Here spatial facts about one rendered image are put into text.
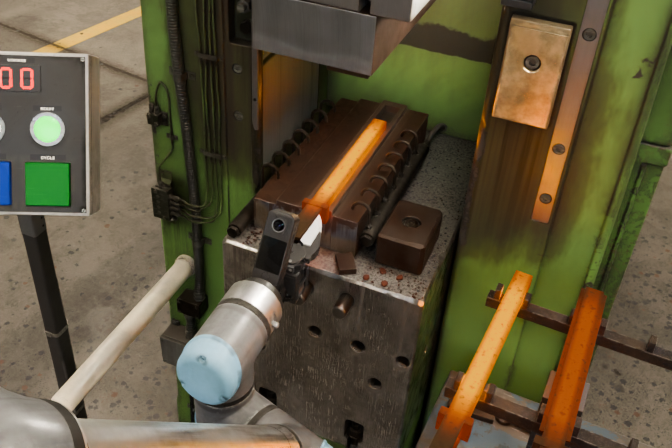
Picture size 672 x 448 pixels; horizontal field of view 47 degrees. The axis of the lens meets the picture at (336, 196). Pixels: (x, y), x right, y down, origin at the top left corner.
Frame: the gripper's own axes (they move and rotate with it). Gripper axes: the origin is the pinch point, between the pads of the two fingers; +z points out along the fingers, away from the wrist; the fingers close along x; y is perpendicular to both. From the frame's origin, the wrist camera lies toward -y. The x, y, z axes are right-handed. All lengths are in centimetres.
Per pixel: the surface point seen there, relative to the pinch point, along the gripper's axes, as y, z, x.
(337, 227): 3.3, 2.8, 4.0
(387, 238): 2.5, 2.8, 13.1
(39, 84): -15, -5, -49
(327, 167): 1.7, 16.5, -3.7
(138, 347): 102, 34, -70
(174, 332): 60, 13, -40
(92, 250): 103, 66, -110
